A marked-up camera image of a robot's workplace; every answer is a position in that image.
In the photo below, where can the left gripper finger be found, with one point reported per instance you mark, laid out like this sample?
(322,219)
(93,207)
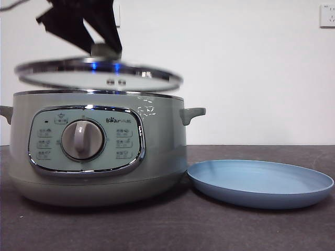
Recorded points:
(65,23)
(104,21)

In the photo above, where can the glass lid with green knob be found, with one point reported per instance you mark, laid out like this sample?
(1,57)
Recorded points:
(78,77)

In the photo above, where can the pale green electric steamer pot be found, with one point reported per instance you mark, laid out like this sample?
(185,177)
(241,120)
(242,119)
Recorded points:
(162,146)

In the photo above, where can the blue round plate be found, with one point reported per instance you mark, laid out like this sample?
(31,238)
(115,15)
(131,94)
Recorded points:
(261,180)

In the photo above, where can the white wall socket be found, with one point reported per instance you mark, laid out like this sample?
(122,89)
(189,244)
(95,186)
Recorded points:
(118,15)
(328,15)

